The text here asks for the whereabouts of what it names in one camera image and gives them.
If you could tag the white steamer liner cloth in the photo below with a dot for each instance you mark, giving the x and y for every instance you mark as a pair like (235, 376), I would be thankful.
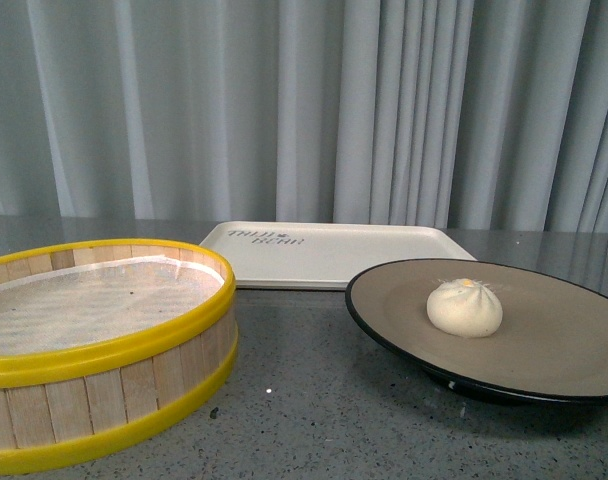
(99, 302)

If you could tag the beige plate with black rim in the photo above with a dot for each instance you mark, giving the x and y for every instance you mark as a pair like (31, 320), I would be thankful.
(552, 344)

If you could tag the white rectangular tray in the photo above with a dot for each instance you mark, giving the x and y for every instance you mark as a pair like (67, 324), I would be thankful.
(320, 256)

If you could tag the yellow rimmed bamboo steamer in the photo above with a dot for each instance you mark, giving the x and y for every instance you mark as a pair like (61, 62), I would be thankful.
(68, 406)

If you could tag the grey pleated curtain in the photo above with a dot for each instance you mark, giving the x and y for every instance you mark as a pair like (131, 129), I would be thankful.
(461, 114)

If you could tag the white steamed bun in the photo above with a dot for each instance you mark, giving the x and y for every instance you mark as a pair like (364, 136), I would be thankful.
(465, 308)

